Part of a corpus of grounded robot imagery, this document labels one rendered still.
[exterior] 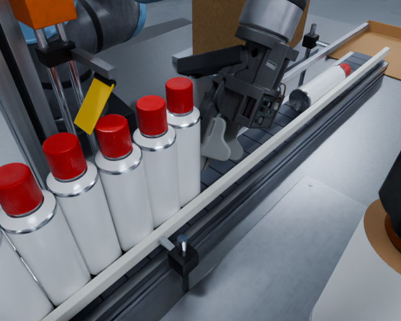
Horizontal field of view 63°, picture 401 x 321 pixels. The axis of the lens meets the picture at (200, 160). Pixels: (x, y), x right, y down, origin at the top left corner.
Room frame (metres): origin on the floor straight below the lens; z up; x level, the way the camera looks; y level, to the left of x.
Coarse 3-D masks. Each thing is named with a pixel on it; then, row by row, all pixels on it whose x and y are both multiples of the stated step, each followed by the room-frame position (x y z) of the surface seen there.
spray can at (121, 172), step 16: (96, 128) 0.26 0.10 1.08; (112, 128) 0.26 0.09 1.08; (128, 128) 0.27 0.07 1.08; (112, 144) 0.25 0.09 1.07; (128, 144) 0.26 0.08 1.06; (96, 160) 0.26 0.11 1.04; (112, 160) 0.25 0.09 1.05; (128, 160) 0.25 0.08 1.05; (112, 176) 0.24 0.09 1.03; (128, 176) 0.25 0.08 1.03; (144, 176) 0.27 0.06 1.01; (112, 192) 0.24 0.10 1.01; (128, 192) 0.24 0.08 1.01; (144, 192) 0.26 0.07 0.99; (112, 208) 0.25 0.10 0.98; (128, 208) 0.24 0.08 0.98; (144, 208) 0.26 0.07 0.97; (128, 224) 0.24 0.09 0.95; (144, 224) 0.25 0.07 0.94; (128, 240) 0.24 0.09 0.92
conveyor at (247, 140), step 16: (352, 64) 0.82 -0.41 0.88; (288, 112) 0.59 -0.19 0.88; (320, 112) 0.59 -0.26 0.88; (272, 128) 0.54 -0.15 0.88; (304, 128) 0.54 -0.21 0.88; (240, 144) 0.48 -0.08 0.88; (256, 144) 0.48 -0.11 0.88; (240, 160) 0.44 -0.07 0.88; (208, 176) 0.40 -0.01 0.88; (224, 192) 0.36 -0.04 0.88; (208, 208) 0.33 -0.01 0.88; (192, 224) 0.30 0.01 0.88; (128, 272) 0.22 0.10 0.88; (112, 288) 0.20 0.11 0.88; (96, 304) 0.18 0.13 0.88; (80, 320) 0.16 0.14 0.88
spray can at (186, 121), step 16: (176, 80) 0.36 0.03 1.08; (176, 96) 0.33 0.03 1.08; (192, 96) 0.35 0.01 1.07; (176, 112) 0.33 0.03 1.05; (192, 112) 0.34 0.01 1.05; (176, 128) 0.32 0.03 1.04; (192, 128) 0.33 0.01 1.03; (192, 144) 0.33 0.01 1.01; (192, 160) 0.33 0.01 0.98; (192, 176) 0.33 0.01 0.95; (192, 192) 0.33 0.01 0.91
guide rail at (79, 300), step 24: (384, 48) 0.85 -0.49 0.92; (360, 72) 0.71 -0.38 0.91; (336, 96) 0.63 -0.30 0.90; (264, 144) 0.44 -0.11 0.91; (240, 168) 0.38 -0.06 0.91; (216, 192) 0.34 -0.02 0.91; (192, 216) 0.30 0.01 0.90; (144, 240) 0.24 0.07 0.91; (120, 264) 0.21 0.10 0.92; (96, 288) 0.18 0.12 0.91; (72, 312) 0.16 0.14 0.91
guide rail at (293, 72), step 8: (368, 24) 0.90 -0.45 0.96; (352, 32) 0.83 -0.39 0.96; (360, 32) 0.87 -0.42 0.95; (344, 40) 0.79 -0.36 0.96; (328, 48) 0.74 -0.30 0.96; (336, 48) 0.76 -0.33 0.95; (312, 56) 0.69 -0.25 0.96; (320, 56) 0.70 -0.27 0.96; (304, 64) 0.65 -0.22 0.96; (312, 64) 0.68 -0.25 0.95; (288, 72) 0.62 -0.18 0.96; (296, 72) 0.63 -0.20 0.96; (288, 80) 0.61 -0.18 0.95
